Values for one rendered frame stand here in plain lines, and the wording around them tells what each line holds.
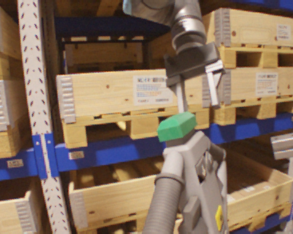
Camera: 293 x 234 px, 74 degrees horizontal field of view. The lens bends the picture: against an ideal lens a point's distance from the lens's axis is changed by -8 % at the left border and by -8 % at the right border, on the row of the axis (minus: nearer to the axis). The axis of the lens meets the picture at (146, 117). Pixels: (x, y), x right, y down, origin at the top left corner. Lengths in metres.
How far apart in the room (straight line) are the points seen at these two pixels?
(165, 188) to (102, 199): 0.91
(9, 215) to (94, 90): 0.73
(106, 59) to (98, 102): 1.31
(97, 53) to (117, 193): 1.53
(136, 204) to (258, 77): 1.07
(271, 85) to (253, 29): 0.39
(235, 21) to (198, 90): 0.47
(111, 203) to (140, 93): 0.59
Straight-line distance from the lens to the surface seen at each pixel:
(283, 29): 1.70
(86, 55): 2.27
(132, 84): 1.04
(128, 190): 1.17
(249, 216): 1.81
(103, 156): 1.14
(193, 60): 0.51
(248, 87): 1.43
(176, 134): 0.31
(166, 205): 0.26
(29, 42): 1.10
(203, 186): 0.33
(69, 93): 1.00
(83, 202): 1.15
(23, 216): 1.21
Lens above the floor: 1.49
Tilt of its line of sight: 11 degrees down
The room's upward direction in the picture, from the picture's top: 3 degrees counter-clockwise
